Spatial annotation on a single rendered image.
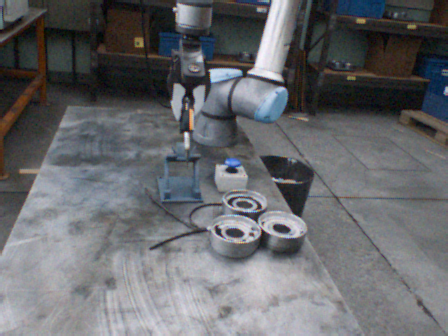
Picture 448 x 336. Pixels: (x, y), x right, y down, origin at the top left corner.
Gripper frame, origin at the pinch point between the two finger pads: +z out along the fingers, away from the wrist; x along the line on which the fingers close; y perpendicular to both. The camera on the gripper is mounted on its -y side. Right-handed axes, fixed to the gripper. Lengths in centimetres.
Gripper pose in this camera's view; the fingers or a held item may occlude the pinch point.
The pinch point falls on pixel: (186, 117)
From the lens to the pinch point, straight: 106.4
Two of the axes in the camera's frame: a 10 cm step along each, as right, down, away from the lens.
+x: -9.6, -0.2, -2.9
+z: -1.3, 9.2, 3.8
